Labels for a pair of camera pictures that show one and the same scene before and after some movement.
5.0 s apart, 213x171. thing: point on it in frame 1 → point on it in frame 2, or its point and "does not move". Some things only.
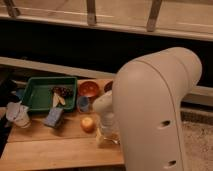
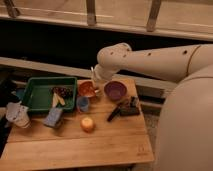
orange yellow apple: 87,124 does not move
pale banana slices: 57,99 does not move
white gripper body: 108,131 → 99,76
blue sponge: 54,116 does not move
